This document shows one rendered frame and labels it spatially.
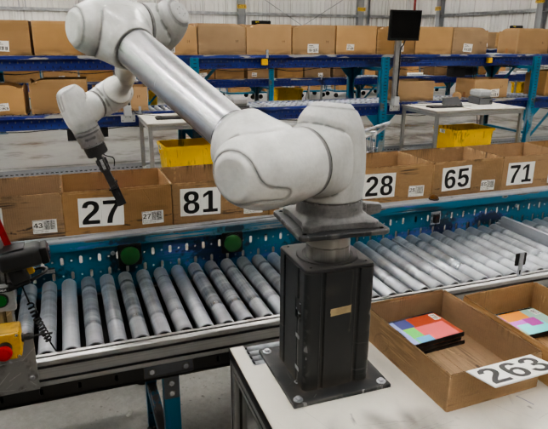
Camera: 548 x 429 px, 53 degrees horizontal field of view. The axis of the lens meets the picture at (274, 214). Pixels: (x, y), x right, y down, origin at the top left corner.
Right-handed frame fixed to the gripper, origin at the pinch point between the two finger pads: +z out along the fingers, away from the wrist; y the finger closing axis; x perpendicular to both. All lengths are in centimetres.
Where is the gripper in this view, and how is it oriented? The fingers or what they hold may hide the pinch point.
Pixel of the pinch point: (117, 195)
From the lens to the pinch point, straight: 211.5
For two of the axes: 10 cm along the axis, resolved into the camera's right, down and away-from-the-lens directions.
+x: 8.8, -4.2, 2.1
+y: 3.5, 2.9, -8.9
